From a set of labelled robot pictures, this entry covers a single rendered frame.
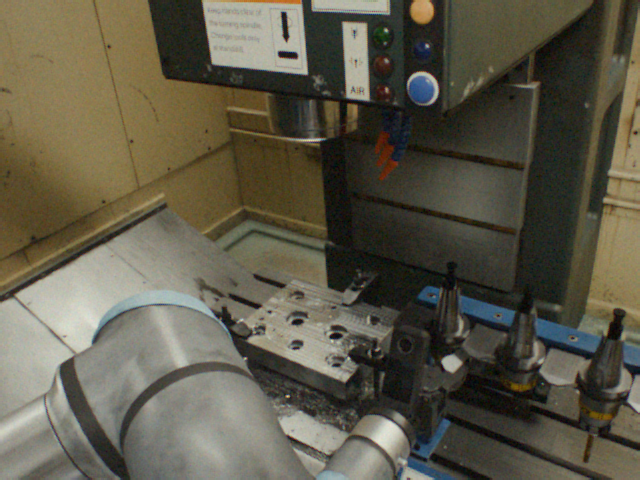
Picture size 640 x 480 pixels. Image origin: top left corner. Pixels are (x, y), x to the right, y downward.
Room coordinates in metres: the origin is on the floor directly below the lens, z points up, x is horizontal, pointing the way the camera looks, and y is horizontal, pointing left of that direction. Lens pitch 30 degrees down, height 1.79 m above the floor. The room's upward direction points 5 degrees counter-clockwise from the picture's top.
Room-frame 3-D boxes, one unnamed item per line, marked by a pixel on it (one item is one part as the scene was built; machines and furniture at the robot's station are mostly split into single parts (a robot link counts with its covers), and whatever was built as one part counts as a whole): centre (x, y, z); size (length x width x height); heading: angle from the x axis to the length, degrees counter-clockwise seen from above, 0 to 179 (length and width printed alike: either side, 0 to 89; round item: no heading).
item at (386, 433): (0.53, -0.05, 1.17); 0.08 x 0.05 x 0.08; 54
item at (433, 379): (0.60, -0.09, 1.17); 0.12 x 0.08 x 0.09; 144
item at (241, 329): (1.03, 0.23, 0.97); 0.13 x 0.03 x 0.15; 54
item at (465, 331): (0.70, -0.17, 1.21); 0.06 x 0.06 x 0.03
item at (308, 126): (0.97, 0.00, 1.51); 0.16 x 0.16 x 0.12
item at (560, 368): (0.60, -0.30, 1.21); 0.07 x 0.05 x 0.01; 144
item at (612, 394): (0.57, -0.34, 1.21); 0.06 x 0.06 x 0.03
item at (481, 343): (0.66, -0.21, 1.21); 0.07 x 0.05 x 0.01; 144
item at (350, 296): (1.13, -0.06, 0.97); 0.13 x 0.03 x 0.15; 144
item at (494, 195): (1.33, -0.26, 1.16); 0.48 x 0.05 x 0.51; 54
